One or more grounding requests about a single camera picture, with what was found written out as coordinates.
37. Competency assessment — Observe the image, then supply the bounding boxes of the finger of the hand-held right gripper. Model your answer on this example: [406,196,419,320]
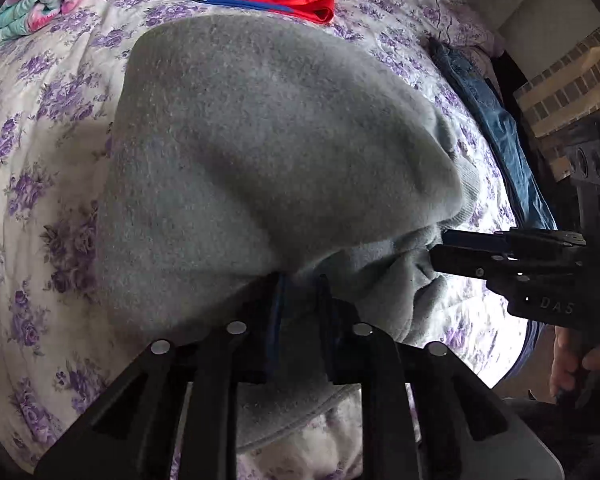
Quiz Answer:
[429,244,586,283]
[441,228,587,252]

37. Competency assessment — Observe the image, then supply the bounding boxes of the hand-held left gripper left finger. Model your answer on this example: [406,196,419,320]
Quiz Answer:
[34,272,287,480]

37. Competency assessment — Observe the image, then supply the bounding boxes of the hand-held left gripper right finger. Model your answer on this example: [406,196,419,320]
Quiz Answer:
[316,274,566,480]

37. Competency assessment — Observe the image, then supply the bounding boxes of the grey sweat pants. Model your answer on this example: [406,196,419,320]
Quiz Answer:
[92,14,483,453]

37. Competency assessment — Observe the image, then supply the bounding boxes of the person's right hand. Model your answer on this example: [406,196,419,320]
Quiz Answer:
[550,324,600,403]

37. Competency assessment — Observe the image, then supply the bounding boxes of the blue jeans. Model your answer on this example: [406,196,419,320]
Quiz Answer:
[426,36,559,235]

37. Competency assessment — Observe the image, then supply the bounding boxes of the purple floral pillow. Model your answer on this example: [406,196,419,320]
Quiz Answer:
[455,20,507,61]

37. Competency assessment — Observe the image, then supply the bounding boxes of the purple floral bed sheet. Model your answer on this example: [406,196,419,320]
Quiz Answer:
[0,0,548,480]

